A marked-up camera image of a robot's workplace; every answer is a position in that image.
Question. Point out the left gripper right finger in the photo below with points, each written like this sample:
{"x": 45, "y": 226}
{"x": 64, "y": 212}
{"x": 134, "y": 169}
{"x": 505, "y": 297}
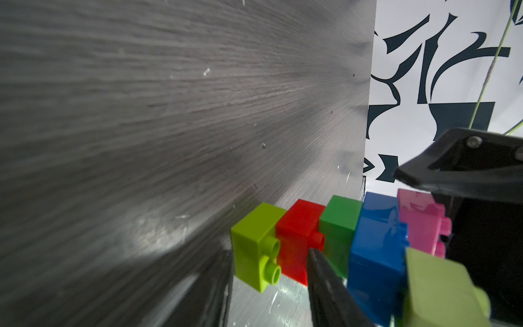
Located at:
{"x": 331, "y": 304}

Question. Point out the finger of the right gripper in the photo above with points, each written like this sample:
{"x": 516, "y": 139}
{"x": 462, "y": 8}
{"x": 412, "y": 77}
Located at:
{"x": 468, "y": 163}

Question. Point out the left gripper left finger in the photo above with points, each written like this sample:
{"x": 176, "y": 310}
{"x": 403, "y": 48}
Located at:
{"x": 207, "y": 302}

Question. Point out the blue lego brick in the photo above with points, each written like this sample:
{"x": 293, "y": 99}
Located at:
{"x": 377, "y": 271}

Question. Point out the pink lego brick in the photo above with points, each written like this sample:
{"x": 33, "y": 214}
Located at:
{"x": 426, "y": 221}

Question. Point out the lime lego brick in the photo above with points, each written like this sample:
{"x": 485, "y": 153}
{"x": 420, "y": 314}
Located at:
{"x": 256, "y": 247}

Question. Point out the red lego brick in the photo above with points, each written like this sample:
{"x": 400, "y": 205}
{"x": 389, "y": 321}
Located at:
{"x": 298, "y": 232}

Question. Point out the green lego brick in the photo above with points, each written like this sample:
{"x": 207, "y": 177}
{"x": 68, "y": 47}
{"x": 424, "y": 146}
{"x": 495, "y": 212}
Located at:
{"x": 338, "y": 223}

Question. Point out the yellow-green lego brick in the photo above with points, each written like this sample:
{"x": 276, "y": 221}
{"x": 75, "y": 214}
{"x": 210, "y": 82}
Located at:
{"x": 441, "y": 293}

